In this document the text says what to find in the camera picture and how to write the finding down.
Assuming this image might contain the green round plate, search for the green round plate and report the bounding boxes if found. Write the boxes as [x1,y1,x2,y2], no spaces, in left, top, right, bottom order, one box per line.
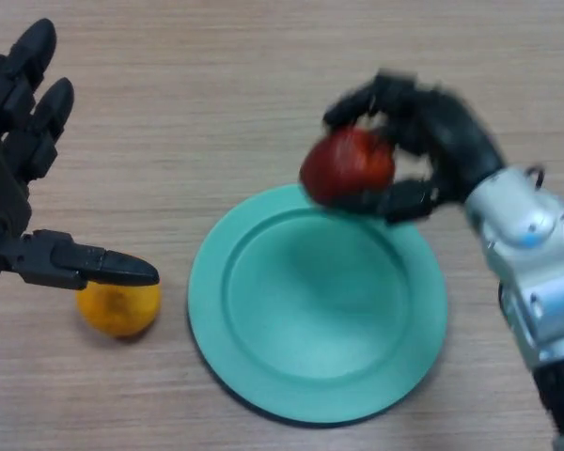
[186,183,448,428]

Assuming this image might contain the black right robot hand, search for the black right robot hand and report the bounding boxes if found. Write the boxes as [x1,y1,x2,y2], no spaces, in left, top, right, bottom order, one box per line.
[322,69,507,225]

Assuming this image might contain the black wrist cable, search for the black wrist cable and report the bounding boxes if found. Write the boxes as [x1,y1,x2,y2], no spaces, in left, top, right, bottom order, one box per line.
[525,163,547,190]

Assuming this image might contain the orange yellow pear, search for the orange yellow pear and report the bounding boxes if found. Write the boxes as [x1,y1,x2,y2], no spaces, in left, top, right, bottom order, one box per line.
[76,281,164,339]

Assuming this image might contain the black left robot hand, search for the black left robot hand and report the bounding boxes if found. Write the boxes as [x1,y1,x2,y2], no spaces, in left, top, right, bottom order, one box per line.
[0,18,161,297]

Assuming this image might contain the red apple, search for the red apple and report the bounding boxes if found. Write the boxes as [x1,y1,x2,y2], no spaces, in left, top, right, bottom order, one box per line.
[299,127,397,207]

